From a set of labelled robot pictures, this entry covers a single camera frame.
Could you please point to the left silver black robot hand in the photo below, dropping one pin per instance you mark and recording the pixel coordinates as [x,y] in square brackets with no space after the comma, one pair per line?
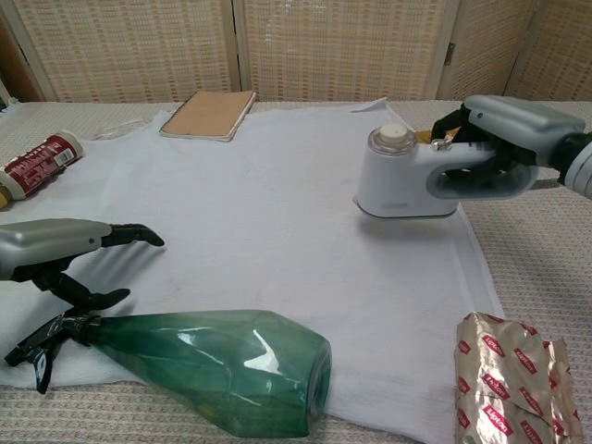
[41,245]

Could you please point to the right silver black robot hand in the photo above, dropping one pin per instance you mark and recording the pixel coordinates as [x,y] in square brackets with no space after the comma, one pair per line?
[522,122]

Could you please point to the white handheld steam iron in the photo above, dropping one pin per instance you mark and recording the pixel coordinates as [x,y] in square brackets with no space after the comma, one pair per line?
[393,185]

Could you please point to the red label sauce bottle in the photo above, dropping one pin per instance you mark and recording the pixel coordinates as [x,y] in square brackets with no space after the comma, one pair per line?
[39,166]

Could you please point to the yellow blue cardboard box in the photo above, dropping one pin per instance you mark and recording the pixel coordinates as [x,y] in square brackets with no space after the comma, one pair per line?
[423,134]

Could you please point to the beige woven table cover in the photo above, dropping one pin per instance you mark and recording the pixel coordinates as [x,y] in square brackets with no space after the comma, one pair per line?
[536,277]

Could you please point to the brown wooden door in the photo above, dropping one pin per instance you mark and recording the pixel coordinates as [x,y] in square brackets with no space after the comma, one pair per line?
[16,69]

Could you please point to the woven folding screen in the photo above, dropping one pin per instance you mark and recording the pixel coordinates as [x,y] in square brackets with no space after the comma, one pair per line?
[342,46]

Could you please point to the green plastic spray bottle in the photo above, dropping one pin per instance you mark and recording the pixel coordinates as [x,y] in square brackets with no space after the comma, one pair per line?
[208,365]

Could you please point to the brown spiral notebook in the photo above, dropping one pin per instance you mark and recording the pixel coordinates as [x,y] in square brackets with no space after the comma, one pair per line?
[205,115]

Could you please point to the white sleeveless garment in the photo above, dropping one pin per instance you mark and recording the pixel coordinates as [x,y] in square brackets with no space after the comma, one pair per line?
[259,208]

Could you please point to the gold Lipton foil package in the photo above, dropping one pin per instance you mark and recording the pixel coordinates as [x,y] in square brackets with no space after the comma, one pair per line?
[504,384]

